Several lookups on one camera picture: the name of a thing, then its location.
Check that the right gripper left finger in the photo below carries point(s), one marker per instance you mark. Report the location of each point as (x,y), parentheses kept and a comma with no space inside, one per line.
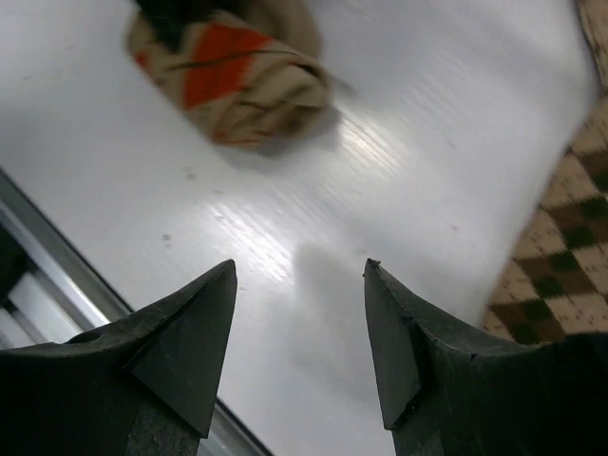
(145,384)

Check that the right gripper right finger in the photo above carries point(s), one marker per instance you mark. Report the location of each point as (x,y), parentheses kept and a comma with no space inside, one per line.
(447,388)

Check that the brown tan argyle sock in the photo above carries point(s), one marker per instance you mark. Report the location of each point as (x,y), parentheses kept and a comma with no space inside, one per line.
(555,282)

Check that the orange green argyle sock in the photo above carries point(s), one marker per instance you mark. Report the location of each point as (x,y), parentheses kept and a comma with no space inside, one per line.
(241,72)

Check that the aluminium frame rail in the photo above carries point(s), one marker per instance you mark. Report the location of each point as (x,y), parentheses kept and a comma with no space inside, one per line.
(50,294)

